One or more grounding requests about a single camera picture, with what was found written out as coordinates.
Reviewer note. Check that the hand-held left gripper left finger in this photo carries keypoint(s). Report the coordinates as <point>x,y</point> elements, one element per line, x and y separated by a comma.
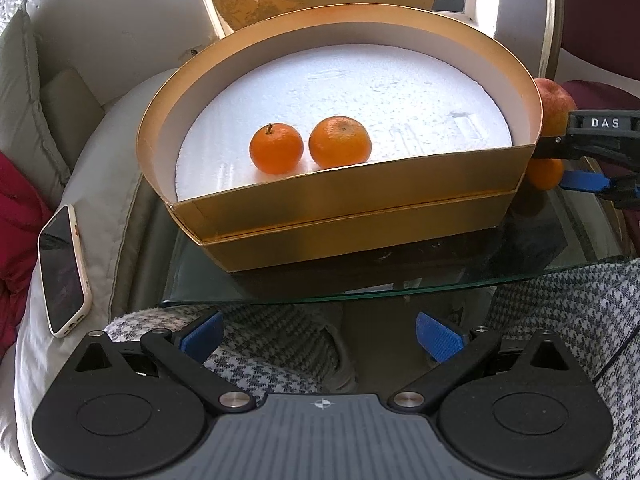
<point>202,336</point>

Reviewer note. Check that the large mandarin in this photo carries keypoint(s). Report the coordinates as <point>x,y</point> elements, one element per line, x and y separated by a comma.
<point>340,142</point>

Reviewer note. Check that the white sofa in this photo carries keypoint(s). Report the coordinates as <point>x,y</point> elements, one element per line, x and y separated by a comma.
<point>115,200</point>

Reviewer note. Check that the glass desktop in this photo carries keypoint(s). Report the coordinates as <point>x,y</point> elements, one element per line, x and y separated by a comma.
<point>450,270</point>

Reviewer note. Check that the gold gift box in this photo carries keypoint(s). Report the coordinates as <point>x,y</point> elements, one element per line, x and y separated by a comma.
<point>350,230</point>

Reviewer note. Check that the red cloth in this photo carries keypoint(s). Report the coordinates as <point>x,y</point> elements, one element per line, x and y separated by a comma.
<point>17,210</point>

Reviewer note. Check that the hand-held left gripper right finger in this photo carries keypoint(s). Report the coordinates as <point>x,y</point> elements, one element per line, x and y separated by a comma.
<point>440,341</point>

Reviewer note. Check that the large grey cushion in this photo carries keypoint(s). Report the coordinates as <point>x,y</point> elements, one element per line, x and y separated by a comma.
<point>25,100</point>

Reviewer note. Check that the small grey cushion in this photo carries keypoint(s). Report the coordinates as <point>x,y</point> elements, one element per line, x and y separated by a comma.
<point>70,95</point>

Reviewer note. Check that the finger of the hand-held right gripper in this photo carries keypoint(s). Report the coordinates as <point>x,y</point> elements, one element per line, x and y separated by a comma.
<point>582,181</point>
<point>600,142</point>

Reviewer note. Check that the white foam insert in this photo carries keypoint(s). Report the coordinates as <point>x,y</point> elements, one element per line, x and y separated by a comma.
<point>350,85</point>

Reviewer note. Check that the smartphone in white case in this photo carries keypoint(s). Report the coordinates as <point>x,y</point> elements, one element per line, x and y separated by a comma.
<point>62,270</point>

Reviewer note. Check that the stemmed mandarin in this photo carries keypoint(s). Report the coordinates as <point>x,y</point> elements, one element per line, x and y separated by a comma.
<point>276,150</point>

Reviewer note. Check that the red apple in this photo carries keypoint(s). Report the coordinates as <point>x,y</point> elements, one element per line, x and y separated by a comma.
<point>555,105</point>

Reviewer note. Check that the small mandarin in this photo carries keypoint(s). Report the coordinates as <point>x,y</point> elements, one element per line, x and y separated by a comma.
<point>545,176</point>

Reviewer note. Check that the maroon chair with gold frame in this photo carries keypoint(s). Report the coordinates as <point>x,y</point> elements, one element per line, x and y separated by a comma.
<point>600,10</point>

